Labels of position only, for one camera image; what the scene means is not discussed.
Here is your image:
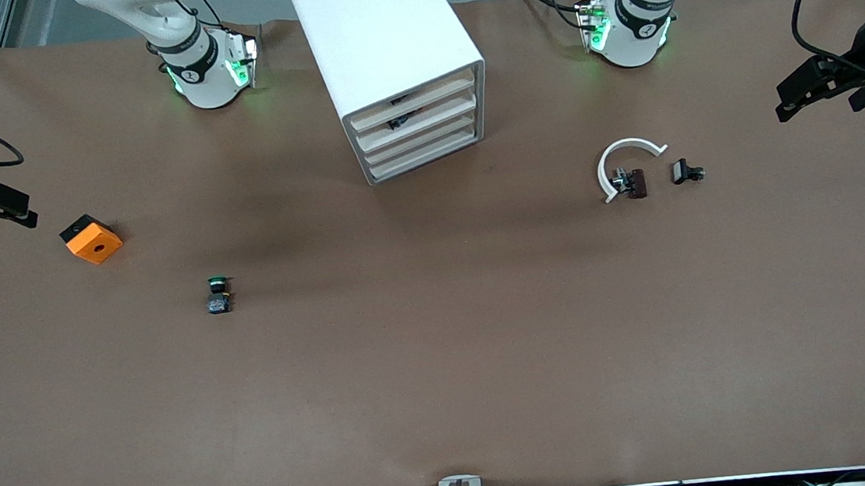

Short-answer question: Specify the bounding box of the green push button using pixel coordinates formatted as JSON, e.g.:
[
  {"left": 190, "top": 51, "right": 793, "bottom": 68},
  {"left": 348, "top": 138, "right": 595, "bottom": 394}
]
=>
[{"left": 204, "top": 275, "right": 233, "bottom": 316}]

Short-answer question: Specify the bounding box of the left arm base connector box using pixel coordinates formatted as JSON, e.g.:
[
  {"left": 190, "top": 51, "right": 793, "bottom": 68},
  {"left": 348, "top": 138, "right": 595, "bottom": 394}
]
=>
[{"left": 574, "top": 0, "right": 614, "bottom": 55}]

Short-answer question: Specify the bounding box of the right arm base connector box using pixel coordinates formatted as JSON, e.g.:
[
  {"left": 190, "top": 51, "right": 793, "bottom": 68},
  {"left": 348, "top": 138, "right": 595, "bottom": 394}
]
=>
[{"left": 224, "top": 33, "right": 263, "bottom": 90}]

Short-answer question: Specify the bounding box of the orange and black cube box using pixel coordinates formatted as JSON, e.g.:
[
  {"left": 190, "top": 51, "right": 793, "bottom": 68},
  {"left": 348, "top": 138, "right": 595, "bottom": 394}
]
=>
[{"left": 58, "top": 211, "right": 126, "bottom": 268}]

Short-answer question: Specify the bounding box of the small black component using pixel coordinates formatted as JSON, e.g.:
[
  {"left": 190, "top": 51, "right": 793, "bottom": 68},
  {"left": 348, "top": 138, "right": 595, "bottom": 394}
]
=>
[{"left": 670, "top": 158, "right": 707, "bottom": 186}]

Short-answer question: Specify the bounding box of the brown electrical component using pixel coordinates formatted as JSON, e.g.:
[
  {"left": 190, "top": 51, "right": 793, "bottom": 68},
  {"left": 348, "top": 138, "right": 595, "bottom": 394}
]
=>
[{"left": 611, "top": 166, "right": 650, "bottom": 202}]

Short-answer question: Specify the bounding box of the white curved plastic ring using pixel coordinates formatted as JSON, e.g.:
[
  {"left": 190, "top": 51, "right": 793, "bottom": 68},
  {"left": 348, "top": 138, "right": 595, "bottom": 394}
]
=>
[{"left": 595, "top": 134, "right": 673, "bottom": 204}]

